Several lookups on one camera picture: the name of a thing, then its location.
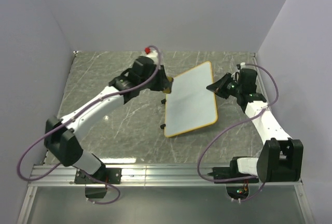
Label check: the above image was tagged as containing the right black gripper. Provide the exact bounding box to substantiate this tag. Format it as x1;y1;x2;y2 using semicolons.
205;73;242;100

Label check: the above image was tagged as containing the yellow bone-shaped eraser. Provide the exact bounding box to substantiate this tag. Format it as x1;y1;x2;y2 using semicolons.
166;77;174;88

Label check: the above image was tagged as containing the yellow-framed whiteboard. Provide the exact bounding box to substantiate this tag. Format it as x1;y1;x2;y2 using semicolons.
163;61;218;138

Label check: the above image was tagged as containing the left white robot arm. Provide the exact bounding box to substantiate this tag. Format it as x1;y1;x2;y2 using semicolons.
44;51;173;184

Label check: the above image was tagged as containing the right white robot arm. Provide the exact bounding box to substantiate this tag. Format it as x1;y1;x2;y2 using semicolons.
206;68;303;183

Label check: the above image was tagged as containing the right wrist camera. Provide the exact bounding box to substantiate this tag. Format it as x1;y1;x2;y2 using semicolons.
231;62;246;81

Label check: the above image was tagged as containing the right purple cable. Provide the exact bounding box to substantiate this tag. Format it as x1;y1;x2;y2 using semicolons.
197;63;279;202

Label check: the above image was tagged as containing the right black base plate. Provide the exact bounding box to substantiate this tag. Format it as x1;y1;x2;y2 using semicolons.
207;167;232;184

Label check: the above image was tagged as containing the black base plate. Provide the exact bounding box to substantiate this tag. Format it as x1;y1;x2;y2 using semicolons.
74;167;122;185
207;167;232;184

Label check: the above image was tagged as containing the aluminium mounting rail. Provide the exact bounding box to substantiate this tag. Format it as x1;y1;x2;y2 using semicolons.
29;163;303;188

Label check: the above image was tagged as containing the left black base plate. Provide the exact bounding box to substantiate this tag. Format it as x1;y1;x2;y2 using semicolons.
74;167;122;185

